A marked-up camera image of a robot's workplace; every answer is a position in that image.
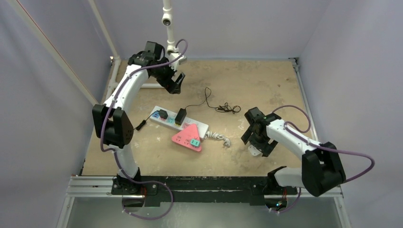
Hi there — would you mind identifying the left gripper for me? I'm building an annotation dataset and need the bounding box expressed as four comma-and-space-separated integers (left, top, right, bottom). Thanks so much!
152, 57, 185, 94

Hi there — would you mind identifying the white square plug adapter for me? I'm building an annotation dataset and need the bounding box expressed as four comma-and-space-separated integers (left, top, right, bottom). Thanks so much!
248, 145, 262, 156

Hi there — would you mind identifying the black cable with adapters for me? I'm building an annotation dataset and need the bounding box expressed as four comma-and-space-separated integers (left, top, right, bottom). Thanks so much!
174, 87, 242, 127

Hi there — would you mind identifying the white multicolour power strip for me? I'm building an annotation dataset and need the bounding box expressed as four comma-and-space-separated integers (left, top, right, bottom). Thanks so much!
149, 105, 210, 140

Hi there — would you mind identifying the pink triangular power socket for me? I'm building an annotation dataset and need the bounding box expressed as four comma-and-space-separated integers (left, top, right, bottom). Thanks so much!
171, 123, 202, 152

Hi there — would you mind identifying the teal white plug adapter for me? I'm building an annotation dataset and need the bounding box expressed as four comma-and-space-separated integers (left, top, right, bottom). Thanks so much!
190, 139, 201, 148

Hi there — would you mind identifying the white PVC pipe frame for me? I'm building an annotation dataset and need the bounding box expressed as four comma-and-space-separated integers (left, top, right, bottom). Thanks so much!
0, 0, 165, 121

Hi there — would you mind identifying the black power adapter with switch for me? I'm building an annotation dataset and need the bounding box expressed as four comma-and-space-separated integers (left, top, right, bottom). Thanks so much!
135, 109, 168, 131

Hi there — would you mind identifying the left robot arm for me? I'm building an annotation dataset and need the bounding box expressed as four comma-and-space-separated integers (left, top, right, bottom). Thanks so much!
92, 41, 187, 194

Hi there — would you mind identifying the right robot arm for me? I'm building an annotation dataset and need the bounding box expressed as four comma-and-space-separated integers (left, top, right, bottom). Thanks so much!
241, 107, 346, 197

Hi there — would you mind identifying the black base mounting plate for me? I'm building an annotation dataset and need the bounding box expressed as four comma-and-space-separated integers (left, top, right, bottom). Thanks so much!
111, 176, 297, 207

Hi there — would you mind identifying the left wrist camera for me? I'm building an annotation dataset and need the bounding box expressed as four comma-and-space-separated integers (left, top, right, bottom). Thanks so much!
168, 53, 187, 71

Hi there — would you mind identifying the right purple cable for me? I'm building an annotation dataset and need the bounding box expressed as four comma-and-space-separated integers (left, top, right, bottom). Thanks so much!
269, 104, 376, 215

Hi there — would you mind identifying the purple cable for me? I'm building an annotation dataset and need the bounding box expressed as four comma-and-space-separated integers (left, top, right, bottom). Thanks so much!
269, 104, 376, 215
100, 38, 189, 221

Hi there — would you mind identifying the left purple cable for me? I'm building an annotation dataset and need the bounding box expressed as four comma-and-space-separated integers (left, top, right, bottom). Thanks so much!
100, 38, 189, 221

